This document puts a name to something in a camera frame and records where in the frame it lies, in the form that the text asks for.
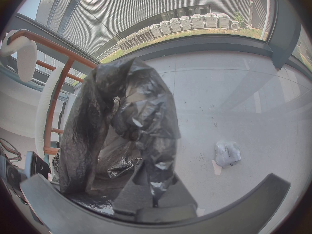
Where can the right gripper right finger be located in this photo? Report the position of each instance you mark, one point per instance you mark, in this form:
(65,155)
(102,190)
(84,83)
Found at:
(181,203)

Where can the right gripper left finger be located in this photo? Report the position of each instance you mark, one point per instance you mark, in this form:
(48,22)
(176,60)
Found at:
(131,194)

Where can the black plastic bag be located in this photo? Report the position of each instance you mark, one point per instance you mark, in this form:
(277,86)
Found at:
(82,130)

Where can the crumpled white paper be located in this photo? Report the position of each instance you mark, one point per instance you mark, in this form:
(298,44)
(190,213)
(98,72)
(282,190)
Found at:
(228,153)

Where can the wooden chair with white cushions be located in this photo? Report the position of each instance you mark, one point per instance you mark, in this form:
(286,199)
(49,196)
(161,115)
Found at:
(46,101)

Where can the window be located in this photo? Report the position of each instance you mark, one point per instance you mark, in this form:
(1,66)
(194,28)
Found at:
(285,33)

